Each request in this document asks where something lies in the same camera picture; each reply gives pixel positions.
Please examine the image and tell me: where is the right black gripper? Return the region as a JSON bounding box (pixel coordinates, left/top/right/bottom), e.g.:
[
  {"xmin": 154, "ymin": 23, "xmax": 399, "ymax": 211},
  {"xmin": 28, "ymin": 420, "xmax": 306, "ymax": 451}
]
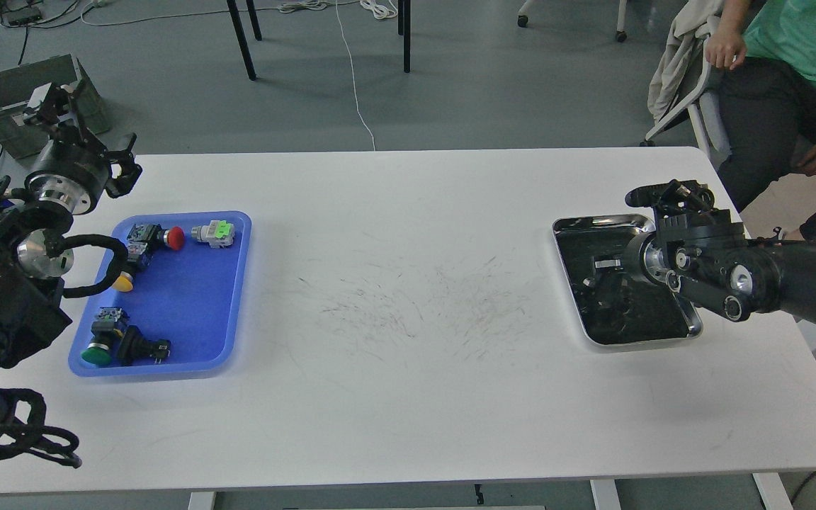
[{"xmin": 577, "ymin": 181, "xmax": 745, "ymax": 302}]

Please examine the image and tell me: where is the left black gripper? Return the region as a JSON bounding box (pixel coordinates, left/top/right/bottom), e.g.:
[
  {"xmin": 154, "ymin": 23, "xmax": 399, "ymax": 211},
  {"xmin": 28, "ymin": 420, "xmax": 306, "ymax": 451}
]
[{"xmin": 23, "ymin": 81, "xmax": 143, "ymax": 215}]

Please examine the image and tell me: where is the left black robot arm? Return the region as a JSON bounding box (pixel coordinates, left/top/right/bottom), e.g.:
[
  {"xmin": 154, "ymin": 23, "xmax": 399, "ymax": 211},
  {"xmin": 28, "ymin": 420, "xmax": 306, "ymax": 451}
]
[{"xmin": 0, "ymin": 81, "xmax": 142, "ymax": 468}]

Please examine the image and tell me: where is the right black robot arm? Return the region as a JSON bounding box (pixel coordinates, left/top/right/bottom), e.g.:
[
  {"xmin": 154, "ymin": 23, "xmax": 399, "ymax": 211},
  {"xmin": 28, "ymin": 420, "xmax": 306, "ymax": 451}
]
[{"xmin": 552, "ymin": 180, "xmax": 816, "ymax": 346}]

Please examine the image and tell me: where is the silver metal tray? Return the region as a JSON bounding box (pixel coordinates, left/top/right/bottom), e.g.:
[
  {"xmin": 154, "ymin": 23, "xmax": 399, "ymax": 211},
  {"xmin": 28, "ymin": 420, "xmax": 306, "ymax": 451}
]
[{"xmin": 552, "ymin": 214, "xmax": 703, "ymax": 351}]

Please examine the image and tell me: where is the grey plastic crate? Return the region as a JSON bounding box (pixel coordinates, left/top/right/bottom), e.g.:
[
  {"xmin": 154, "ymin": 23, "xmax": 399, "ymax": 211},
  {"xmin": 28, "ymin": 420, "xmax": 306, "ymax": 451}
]
[{"xmin": 0, "ymin": 55, "xmax": 111, "ymax": 159}]

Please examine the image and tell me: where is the blue plastic tray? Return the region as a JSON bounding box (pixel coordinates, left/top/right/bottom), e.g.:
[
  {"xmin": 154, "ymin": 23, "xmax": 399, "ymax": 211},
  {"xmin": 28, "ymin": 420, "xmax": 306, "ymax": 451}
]
[{"xmin": 67, "ymin": 210, "xmax": 252, "ymax": 380}]

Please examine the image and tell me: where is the white office chair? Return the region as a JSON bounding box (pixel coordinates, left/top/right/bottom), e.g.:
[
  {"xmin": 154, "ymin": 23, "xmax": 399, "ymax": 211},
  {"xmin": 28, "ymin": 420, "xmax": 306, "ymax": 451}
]
[{"xmin": 640, "ymin": 38, "xmax": 730, "ymax": 168}]

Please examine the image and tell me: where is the black table leg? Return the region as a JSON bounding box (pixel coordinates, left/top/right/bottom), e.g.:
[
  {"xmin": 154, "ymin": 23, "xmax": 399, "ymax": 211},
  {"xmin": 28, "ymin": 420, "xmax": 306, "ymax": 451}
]
[
  {"xmin": 396, "ymin": 0, "xmax": 412, "ymax": 74},
  {"xmin": 226, "ymin": 0, "xmax": 263, "ymax": 81}
]

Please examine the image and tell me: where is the beige jacket on chair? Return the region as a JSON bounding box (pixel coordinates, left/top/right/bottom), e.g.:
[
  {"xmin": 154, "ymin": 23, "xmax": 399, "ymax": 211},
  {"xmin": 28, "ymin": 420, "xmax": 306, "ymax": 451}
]
[{"xmin": 647, "ymin": 1, "xmax": 723, "ymax": 124}]

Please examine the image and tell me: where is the seated person green shirt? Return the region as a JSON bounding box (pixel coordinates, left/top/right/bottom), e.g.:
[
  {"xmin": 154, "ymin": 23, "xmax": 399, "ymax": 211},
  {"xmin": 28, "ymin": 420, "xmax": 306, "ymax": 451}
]
[{"xmin": 705, "ymin": 1, "xmax": 816, "ymax": 212}]

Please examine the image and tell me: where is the red push button switch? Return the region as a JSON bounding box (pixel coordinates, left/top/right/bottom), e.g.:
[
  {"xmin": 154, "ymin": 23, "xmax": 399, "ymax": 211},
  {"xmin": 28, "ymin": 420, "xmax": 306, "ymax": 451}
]
[{"xmin": 126, "ymin": 223, "xmax": 186, "ymax": 251}]

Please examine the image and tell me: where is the yellow push button switch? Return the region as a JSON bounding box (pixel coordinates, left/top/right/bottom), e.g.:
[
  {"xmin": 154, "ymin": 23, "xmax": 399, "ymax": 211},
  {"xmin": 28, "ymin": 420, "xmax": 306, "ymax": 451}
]
[{"xmin": 111, "ymin": 241, "xmax": 152, "ymax": 293}]

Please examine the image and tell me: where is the grey green switch part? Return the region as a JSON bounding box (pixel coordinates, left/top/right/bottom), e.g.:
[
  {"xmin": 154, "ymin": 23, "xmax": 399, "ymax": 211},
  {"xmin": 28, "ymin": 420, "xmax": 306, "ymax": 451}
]
[{"xmin": 190, "ymin": 220, "xmax": 236, "ymax": 249}]

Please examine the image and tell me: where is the green push button switch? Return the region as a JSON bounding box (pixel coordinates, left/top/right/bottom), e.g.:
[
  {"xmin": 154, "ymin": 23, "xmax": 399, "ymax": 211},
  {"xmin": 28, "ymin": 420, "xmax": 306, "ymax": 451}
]
[{"xmin": 81, "ymin": 307, "xmax": 129, "ymax": 368}]

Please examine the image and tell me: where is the white floor cable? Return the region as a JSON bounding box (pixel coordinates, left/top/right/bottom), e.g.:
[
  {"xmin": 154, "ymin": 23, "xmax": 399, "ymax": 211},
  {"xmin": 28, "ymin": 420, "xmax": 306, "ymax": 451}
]
[{"xmin": 82, "ymin": 0, "xmax": 400, "ymax": 152}]

